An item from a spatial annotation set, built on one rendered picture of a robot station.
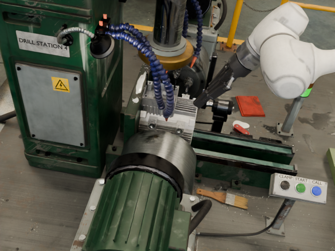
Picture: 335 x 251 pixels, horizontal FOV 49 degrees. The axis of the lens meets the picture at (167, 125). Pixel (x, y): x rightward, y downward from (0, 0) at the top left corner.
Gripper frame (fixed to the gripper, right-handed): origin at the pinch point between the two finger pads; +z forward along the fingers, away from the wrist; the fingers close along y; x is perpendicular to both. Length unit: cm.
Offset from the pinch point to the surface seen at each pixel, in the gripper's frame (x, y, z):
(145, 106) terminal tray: -12.6, -0.8, 17.1
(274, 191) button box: 31.0, 21.6, -1.4
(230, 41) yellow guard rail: 74, -235, 82
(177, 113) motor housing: -1.4, -2.3, 12.9
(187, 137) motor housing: 5.7, 3.2, 15.0
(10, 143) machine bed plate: -45, 3, 71
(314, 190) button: 40.6, 19.9, -9.1
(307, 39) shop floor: 153, -285, 47
